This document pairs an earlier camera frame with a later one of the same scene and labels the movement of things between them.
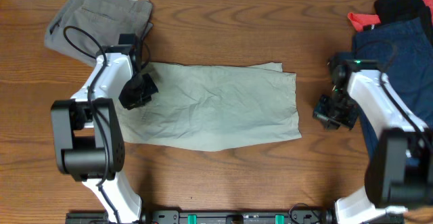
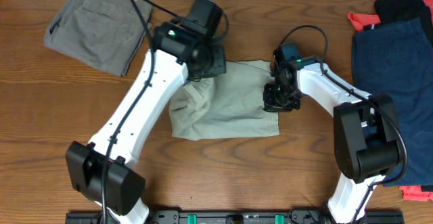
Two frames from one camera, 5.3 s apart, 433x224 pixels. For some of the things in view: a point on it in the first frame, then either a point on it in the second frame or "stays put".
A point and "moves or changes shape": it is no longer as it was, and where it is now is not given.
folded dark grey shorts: [95, 17] stays put
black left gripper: [132, 99] to [221, 65]
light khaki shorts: [212, 107] moves or changes shape
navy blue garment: [404, 52] stays put
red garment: [360, 20] stays put
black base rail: [209, 216] stays put
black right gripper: [320, 112] to [271, 104]
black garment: [404, 5] stays put
